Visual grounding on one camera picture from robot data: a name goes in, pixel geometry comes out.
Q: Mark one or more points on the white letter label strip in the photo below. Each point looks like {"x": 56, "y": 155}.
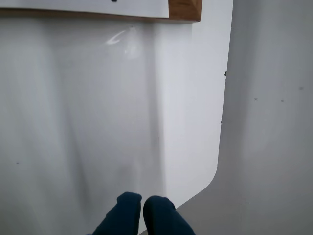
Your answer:
{"x": 73, "y": 6}

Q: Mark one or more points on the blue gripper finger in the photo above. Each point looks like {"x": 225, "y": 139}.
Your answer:
{"x": 161, "y": 215}
{"x": 122, "y": 215}

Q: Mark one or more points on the wooden chessboard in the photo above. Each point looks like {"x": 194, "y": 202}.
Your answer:
{"x": 185, "y": 9}

